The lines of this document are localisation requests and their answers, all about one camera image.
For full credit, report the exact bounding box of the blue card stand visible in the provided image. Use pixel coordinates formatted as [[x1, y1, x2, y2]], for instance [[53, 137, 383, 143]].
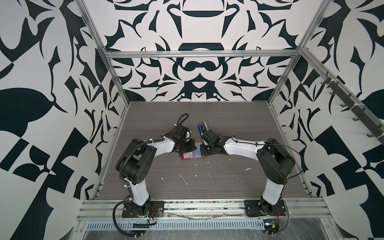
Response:
[[198, 122, 208, 136]]

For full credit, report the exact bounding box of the red card holder wallet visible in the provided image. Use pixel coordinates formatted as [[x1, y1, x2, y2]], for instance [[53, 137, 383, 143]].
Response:
[[181, 142, 206, 161]]

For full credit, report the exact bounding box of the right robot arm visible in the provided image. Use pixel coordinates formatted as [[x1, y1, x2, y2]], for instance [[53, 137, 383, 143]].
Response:
[[200, 130, 296, 206]]

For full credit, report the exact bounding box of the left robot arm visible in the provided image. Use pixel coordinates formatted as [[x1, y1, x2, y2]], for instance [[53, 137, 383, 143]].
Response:
[[116, 125, 197, 207]]

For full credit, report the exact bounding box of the right base electronics board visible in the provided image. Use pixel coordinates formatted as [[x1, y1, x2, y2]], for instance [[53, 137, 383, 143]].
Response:
[[263, 219, 280, 236]]

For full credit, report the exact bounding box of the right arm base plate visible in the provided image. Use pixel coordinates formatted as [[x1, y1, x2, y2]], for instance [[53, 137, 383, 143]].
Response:
[[244, 198, 287, 217]]

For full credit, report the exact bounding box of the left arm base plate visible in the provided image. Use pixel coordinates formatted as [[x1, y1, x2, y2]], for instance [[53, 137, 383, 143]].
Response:
[[122, 201, 165, 218]]

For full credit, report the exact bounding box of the white vented cable duct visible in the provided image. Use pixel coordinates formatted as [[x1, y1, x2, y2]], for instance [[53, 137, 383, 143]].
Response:
[[86, 219, 264, 231]]

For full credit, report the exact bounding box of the aluminium front rail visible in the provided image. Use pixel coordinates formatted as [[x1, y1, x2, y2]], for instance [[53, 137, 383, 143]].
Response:
[[77, 198, 332, 220]]

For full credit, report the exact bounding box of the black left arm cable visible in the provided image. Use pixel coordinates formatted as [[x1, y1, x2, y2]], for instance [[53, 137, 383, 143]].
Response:
[[112, 197, 151, 238]]

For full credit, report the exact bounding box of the wall hook rail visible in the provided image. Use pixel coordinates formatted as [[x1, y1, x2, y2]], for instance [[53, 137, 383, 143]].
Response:
[[321, 71, 384, 139]]

